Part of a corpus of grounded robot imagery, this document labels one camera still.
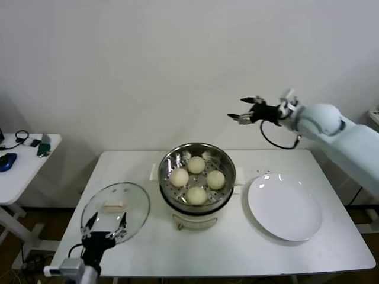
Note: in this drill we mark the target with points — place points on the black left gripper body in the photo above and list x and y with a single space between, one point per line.
96 245

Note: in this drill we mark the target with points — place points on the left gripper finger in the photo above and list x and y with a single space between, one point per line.
121 229
89 227

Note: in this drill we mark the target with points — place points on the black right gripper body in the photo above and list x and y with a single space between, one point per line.
266 112

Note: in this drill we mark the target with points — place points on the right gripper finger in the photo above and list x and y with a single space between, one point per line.
244 117
254 99

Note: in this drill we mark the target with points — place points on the white steamed baozi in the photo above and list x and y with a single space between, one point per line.
215 179
179 177
196 195
196 164

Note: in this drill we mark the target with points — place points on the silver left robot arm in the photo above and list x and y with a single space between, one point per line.
90 276

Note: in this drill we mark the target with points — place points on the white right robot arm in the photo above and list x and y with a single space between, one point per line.
322 118

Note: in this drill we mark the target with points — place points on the steel perforated steamer basket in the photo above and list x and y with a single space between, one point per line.
228 167

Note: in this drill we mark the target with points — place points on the steel steamer pot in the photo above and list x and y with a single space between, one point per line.
192 222

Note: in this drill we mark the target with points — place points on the white side table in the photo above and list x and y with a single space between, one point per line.
20 183

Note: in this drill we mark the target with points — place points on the green circuit board module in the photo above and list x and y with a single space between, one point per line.
43 148

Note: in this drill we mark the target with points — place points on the white round plate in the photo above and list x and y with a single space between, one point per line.
284 207

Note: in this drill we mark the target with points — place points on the small black device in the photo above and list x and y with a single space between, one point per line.
35 142

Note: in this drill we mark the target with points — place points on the blue computer mouse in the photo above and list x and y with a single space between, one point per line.
7 161

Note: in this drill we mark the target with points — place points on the small white device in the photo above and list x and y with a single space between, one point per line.
26 142

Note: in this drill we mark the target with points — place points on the white power strip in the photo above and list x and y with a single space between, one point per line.
375 114

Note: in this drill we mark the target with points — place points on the white table foot bar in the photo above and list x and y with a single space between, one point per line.
367 228

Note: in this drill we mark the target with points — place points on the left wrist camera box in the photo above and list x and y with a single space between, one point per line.
71 266

